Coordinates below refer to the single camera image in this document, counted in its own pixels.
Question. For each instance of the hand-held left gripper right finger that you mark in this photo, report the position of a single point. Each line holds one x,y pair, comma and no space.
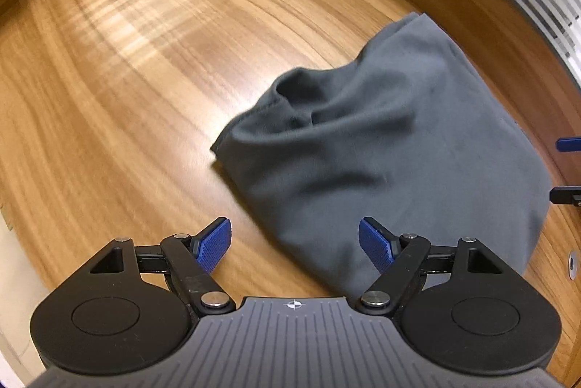
374,245

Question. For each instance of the grey pants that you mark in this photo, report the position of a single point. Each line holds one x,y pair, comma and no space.
386,142

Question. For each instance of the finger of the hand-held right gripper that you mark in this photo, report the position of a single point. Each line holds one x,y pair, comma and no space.
569,144
565,194

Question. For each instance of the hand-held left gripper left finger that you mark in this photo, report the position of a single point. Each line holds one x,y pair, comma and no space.
215,245

